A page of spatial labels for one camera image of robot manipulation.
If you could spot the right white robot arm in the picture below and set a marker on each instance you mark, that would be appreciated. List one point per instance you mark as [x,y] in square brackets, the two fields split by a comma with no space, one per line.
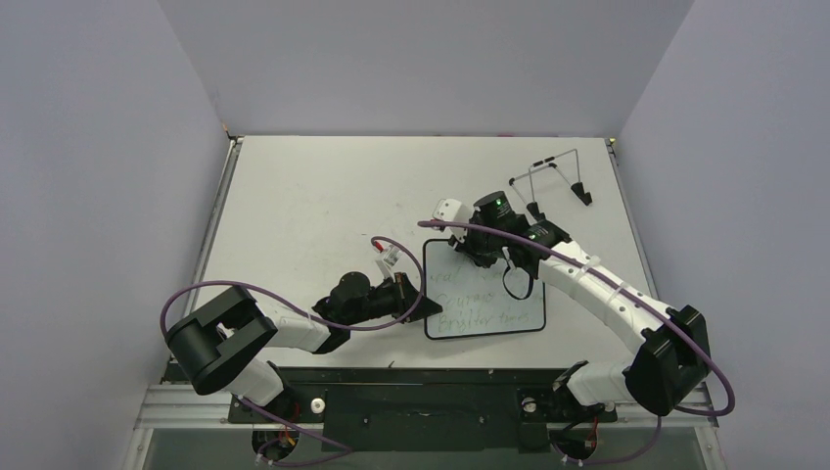
[666,345]

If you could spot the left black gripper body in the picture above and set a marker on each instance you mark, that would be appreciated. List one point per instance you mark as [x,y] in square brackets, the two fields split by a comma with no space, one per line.
[392,299]

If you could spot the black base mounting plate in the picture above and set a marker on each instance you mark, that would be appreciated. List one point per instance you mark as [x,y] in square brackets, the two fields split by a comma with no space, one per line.
[410,409]

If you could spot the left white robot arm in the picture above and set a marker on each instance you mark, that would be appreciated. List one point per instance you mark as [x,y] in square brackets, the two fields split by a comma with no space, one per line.
[217,345]

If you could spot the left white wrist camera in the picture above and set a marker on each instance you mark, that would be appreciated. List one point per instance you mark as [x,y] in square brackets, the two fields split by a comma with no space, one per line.
[386,261]

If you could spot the small black-framed whiteboard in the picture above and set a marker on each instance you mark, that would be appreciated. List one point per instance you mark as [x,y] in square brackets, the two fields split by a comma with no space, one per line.
[478,301]

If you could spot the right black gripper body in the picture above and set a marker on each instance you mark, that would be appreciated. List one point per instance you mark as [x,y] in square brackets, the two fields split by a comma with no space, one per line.
[480,245]

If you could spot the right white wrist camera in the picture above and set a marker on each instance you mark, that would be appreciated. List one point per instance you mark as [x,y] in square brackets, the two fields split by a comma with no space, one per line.
[451,210]

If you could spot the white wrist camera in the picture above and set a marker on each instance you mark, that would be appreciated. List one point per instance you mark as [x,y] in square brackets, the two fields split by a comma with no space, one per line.
[386,261]
[451,210]

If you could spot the wire whiteboard stand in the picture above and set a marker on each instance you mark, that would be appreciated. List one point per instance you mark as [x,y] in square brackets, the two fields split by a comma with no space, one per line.
[559,171]

